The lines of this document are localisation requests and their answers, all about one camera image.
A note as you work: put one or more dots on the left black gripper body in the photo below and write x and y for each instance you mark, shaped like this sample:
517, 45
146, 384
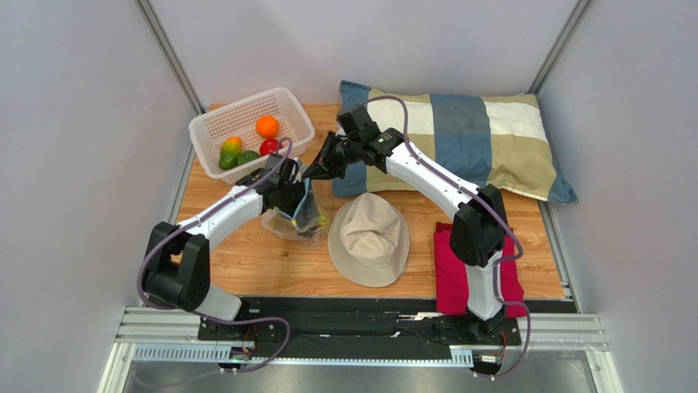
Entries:
293, 192

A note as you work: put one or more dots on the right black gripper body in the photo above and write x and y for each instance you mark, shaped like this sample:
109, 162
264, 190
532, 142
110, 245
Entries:
328, 157

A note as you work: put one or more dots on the clear zip top bag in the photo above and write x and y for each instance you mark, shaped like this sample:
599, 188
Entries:
303, 226

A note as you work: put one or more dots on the red fake apple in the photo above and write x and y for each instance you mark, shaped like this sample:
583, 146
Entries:
270, 146

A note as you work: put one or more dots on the green fake avocado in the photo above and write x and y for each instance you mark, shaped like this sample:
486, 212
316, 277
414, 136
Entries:
247, 156

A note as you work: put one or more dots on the orange fake orange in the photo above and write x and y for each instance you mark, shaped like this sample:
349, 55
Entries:
268, 127

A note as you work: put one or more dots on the green orange fake mango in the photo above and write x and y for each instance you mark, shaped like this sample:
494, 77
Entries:
230, 151

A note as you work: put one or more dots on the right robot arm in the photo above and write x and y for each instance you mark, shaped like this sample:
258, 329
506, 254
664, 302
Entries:
477, 213

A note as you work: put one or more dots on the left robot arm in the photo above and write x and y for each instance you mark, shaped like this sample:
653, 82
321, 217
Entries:
176, 271

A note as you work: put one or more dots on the beige bucket hat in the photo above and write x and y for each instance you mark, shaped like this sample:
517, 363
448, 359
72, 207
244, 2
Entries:
369, 241

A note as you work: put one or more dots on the white plastic basket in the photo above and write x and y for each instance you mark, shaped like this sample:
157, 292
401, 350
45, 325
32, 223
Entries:
209, 131

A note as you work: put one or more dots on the plaid pillow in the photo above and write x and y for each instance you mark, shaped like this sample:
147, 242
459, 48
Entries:
485, 140

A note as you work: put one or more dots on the red folded cloth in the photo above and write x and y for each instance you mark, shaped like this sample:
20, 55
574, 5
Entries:
452, 291

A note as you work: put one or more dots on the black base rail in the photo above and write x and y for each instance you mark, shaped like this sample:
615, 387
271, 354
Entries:
356, 329

